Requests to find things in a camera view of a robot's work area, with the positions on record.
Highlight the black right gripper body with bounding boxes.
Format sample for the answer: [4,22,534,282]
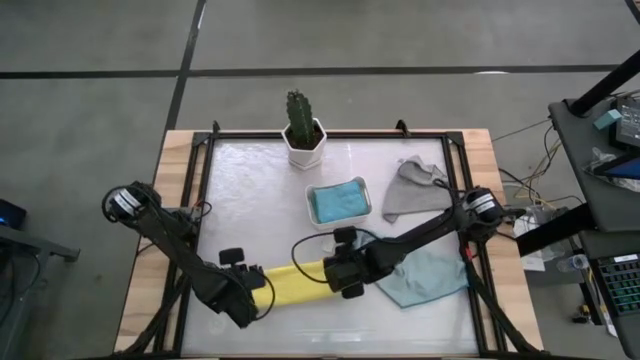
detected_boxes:
[323,245,382,294]

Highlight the blue-lit black device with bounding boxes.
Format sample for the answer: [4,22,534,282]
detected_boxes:
[0,198,27,230]

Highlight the grey cart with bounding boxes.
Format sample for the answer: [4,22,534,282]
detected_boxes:
[547,97,640,234]

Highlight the white papers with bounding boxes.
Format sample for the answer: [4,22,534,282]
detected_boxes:
[512,204,556,272]

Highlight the black screen device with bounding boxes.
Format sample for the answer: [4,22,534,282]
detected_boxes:
[614,97,640,151]

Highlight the grey side table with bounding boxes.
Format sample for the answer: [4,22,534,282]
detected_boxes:
[0,224,81,360]

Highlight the pale teal microfiber towel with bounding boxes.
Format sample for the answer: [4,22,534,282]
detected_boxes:
[352,232,470,309]

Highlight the black slanted post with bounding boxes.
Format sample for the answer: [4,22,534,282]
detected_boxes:
[569,49,640,117]

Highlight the keyboard with colourful keys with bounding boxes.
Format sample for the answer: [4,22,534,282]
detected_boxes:
[597,253,640,317]

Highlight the green cactus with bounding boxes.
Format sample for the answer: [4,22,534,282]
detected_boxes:
[285,89,317,149]

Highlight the yellow microfiber towel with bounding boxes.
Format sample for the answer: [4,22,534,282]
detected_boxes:
[252,259,337,309]

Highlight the small teal box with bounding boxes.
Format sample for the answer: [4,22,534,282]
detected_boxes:
[593,108,623,131]

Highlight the clear plastic bottle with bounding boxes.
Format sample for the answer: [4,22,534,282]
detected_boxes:
[557,253,591,274]

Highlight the bright blue microfiber towel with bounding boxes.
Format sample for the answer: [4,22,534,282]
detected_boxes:
[312,180,367,225]

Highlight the thin grey floor cable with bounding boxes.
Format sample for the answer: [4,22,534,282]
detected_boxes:
[492,117,552,143]

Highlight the black crossbar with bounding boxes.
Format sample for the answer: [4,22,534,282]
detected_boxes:
[514,202,596,257]

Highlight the clear plastic bag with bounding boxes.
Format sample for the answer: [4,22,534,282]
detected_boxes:
[587,147,640,194]

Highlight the black aluminium station frame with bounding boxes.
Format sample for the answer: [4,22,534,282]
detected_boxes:
[114,119,544,360]

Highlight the white hexagonal plant pot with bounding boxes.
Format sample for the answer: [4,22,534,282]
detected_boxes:
[281,117,328,171]

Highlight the grey microfiber towel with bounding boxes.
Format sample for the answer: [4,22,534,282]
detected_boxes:
[382,154,454,225]

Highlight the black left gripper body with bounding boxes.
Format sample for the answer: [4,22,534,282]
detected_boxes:
[214,264,267,314]

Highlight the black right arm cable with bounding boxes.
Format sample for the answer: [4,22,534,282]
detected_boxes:
[291,177,501,285]

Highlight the white plastic bin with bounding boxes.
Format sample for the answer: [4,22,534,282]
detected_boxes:
[304,175,374,231]

